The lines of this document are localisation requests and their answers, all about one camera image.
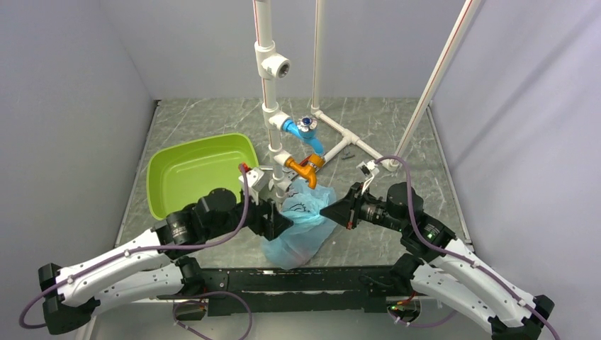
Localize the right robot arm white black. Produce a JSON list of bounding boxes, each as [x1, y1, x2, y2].
[[320, 182, 554, 339]]

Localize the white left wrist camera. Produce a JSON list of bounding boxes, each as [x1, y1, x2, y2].
[[238, 163, 269, 203]]

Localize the white floor pipe frame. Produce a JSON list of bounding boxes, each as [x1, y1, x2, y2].
[[272, 110, 400, 188]]

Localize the blue printed plastic bag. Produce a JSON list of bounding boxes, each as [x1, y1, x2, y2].
[[261, 178, 337, 270]]

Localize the orange plastic faucet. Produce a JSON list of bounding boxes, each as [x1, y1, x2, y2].
[[284, 154, 325, 189]]

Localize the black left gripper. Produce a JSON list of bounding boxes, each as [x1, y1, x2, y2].
[[206, 186, 293, 240]]

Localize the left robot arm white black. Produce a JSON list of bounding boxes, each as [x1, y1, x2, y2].
[[38, 188, 293, 335]]

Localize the thin white rear pipe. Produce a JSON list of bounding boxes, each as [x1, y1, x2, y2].
[[311, 0, 326, 113]]

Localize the green plastic basin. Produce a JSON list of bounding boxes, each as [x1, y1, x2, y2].
[[146, 132, 259, 220]]

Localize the white slanted pipe red stripe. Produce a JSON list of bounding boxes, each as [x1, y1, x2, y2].
[[393, 0, 482, 157]]

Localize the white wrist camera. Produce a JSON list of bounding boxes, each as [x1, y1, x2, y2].
[[238, 163, 269, 203], [356, 160, 380, 195]]

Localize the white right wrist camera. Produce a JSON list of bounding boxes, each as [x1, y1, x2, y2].
[[356, 160, 380, 195]]

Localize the small grey clip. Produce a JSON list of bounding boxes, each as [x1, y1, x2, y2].
[[342, 149, 355, 160]]

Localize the blue plastic faucet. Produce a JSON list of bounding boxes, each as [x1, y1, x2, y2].
[[281, 115, 325, 157]]

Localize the white vertical pipe with fittings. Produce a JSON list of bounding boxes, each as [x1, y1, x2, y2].
[[252, 1, 290, 203]]

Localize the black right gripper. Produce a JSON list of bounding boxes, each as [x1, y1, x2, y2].
[[320, 181, 407, 232]]

